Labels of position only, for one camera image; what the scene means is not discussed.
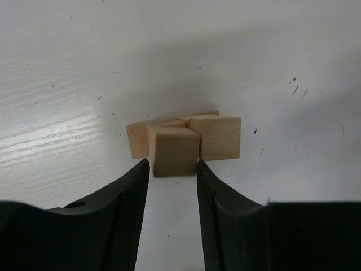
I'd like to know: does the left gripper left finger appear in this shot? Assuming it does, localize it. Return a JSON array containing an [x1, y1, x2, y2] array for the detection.
[[1, 159, 150, 270]]

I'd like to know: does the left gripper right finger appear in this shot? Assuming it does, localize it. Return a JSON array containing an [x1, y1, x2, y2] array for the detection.
[[197, 160, 360, 270]]

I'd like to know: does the light wood cube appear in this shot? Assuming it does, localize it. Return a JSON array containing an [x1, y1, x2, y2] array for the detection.
[[146, 119, 187, 128], [188, 114, 241, 161]]

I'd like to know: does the long light wood block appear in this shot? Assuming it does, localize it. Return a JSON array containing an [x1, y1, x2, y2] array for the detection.
[[126, 110, 220, 159]]

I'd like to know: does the notched light wood block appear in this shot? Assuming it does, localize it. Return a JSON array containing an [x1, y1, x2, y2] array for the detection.
[[148, 126, 200, 177]]

